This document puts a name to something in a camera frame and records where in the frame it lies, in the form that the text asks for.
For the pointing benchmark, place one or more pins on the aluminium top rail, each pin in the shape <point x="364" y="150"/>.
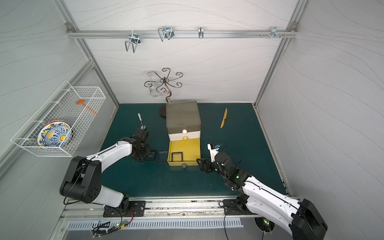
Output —
<point x="179" y="34"/>

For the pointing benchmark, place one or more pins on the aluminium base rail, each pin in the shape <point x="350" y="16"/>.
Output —
<point x="156" y="208"/>

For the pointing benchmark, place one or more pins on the white drawer with yellow knob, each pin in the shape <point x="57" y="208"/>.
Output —
<point x="185" y="135"/>

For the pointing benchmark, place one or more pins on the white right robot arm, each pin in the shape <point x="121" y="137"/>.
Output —
<point x="300" y="218"/>

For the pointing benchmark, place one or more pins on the yellow wooden knife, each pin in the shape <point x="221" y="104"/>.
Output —
<point x="224" y="118"/>

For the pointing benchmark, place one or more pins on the clear glass cup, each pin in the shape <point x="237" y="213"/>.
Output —
<point x="152" y="84"/>

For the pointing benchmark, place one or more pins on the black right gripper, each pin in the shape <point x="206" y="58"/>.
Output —
<point x="207" y="165"/>

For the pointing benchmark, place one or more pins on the metal spoon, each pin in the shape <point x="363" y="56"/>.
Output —
<point x="143" y="127"/>

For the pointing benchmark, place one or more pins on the metal hook right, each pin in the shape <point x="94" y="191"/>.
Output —
<point x="274" y="34"/>

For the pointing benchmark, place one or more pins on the white wire basket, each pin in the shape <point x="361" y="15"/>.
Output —
<point x="61" y="106"/>

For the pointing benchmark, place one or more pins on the blue yellow patterned plate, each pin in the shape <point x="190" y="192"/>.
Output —
<point x="55" y="134"/>

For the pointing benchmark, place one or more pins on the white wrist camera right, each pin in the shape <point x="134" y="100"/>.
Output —
<point x="214" y="150"/>

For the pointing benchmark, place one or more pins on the metal hook left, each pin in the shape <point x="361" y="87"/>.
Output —
<point x="132" y="42"/>

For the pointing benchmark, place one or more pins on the metal hook small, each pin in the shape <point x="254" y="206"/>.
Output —
<point x="201" y="32"/>

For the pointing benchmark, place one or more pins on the dark metal scroll stand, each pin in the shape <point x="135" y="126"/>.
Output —
<point x="166" y="84"/>

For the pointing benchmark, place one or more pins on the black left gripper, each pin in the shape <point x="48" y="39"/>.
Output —
<point x="149" y="154"/>

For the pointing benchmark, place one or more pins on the olive green drawer cabinet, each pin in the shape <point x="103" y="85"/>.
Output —
<point x="183" y="116"/>

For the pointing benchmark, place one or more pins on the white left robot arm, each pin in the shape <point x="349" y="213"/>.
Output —
<point x="83" y="179"/>

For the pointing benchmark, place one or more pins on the yellow drawer with grey knob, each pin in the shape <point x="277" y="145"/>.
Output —
<point x="191" y="152"/>

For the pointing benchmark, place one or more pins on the metal hook centre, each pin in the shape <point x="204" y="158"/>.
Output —
<point x="166" y="33"/>

